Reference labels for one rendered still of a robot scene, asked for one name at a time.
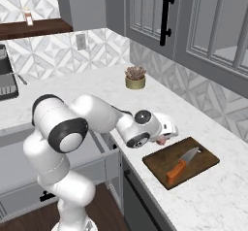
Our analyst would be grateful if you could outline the grey metal spoon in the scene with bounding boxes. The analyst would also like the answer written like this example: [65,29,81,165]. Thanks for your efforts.
[15,73,29,86]

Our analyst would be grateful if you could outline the grey open drawer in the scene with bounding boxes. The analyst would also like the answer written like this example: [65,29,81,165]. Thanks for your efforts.
[0,124,124,225]

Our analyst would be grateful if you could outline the grey glass cupboard door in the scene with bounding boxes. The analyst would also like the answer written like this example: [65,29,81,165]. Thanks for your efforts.
[124,0,195,62]
[175,0,248,99]

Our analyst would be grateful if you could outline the dark wooden wall shelf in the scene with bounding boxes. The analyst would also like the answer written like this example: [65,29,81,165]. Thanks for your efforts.
[0,17,75,42]

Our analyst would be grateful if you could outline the potted succulent in brass pot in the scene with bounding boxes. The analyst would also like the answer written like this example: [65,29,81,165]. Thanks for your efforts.
[124,65,147,90]

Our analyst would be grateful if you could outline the black cupboard door handle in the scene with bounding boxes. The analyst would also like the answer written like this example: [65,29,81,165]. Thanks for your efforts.
[159,0,175,48]

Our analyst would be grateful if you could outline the dark wooden cutting board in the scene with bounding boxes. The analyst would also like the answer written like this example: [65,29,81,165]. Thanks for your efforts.
[141,136,221,191]

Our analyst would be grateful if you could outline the small orange-capped bottle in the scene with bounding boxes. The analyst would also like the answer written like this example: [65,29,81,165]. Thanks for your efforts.
[22,8,35,27]

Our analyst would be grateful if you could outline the dark grey dishwasher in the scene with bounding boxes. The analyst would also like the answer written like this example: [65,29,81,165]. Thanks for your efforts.
[121,158,177,231]

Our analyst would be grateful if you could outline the orange-handled kitchen knife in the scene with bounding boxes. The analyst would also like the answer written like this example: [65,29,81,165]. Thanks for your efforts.
[166,147,201,184]

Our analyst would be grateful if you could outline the pink raw meat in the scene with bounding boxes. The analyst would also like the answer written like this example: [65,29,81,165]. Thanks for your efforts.
[154,134,171,147]

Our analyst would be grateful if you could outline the white wall outlet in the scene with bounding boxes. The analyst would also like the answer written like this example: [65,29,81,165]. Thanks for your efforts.
[75,33,88,51]

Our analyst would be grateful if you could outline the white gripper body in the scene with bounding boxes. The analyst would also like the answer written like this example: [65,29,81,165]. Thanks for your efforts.
[165,115,179,138]

